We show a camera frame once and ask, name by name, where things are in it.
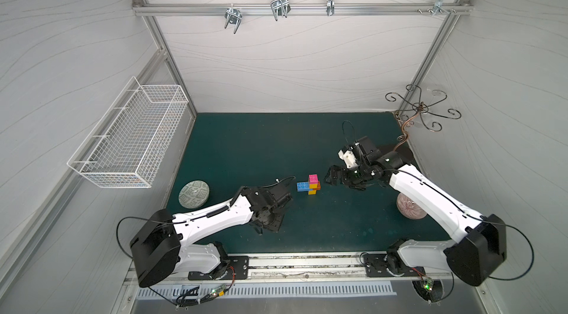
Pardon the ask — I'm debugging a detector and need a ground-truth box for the pink 2x2 lego brick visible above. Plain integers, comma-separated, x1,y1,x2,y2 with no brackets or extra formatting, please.
309,174,319,184

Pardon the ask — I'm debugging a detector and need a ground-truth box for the blue 2x4 lego brick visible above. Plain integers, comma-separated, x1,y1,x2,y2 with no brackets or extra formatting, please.
297,182,310,192

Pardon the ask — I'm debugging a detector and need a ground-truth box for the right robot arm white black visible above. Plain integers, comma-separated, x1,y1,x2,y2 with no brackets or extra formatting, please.
325,151,511,287

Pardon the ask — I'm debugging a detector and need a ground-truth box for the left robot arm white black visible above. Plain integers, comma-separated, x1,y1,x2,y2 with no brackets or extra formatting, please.
129,184,293,288

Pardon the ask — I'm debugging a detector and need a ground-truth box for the pink ribbed round coaster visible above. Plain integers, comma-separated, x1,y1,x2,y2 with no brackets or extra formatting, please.
396,193,427,220

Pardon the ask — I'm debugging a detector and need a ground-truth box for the metal ornament stand dark base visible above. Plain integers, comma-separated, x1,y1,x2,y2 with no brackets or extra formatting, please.
379,84,462,164

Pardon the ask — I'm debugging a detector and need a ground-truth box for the green patterned round coaster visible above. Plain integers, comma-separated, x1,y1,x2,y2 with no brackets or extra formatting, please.
178,180,210,210

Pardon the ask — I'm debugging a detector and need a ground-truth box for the metal clamp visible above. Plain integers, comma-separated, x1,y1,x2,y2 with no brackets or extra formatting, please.
270,0,291,21
417,0,457,17
326,0,335,17
224,5,243,34

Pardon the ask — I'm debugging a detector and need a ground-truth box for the aluminium cross bar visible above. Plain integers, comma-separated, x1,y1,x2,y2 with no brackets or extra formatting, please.
133,2,474,17

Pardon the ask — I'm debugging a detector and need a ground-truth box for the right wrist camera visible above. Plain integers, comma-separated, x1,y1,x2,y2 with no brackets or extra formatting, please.
338,146,359,170

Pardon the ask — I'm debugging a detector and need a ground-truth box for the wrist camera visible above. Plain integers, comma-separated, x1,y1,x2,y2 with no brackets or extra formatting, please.
268,183,293,208
338,146,359,170

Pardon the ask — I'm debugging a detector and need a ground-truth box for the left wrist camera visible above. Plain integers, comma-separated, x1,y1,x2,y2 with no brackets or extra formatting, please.
268,183,293,208

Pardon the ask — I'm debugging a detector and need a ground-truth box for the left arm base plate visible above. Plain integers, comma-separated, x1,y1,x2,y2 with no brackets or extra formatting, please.
187,256,249,281

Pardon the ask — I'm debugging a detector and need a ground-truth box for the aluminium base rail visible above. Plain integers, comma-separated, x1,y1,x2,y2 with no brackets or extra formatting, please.
122,249,489,286

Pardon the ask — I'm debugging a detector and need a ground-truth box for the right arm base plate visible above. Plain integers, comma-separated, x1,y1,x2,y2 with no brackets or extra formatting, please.
359,252,425,278

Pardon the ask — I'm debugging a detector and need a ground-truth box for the white slotted cable duct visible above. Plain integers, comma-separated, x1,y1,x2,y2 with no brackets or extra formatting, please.
136,281,396,301

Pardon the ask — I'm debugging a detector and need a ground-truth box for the left black cable bundle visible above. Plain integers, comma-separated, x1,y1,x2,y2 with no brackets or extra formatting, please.
172,264,237,308

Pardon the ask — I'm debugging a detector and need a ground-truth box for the white wire basket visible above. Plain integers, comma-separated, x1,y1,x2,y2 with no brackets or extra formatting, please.
67,77,189,189

